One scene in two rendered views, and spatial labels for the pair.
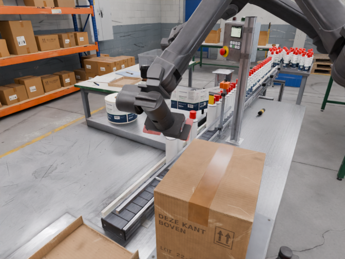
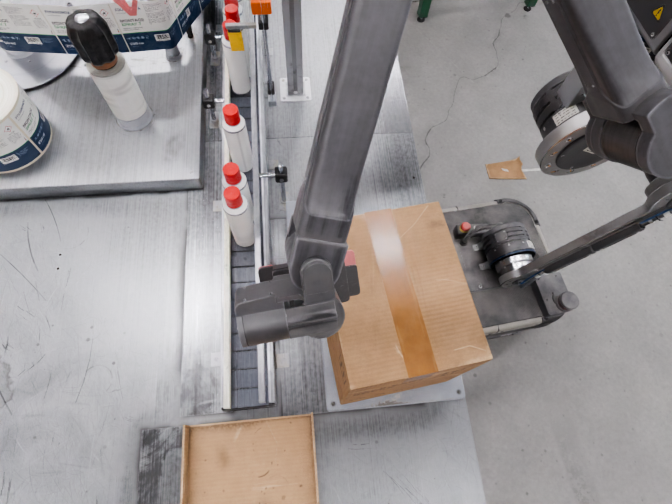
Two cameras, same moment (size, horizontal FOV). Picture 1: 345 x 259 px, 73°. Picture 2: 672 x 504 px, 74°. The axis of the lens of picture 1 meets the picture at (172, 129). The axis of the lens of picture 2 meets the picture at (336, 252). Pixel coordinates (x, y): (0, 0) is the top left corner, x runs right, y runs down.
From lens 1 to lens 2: 56 cm
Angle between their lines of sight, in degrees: 48
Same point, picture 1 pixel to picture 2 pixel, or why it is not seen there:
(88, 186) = (123, 361)
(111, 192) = (178, 345)
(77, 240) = (209, 455)
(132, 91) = (265, 312)
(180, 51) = (346, 207)
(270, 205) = not seen: hidden behind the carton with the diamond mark
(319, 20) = (597, 75)
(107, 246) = (261, 431)
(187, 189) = (392, 357)
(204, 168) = (382, 295)
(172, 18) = not seen: outside the picture
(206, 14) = (372, 98)
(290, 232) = not seen: hidden behind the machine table
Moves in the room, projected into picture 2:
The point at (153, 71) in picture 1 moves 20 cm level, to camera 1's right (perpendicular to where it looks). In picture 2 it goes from (316, 281) to (452, 188)
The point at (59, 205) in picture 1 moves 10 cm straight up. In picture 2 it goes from (114, 427) to (92, 425)
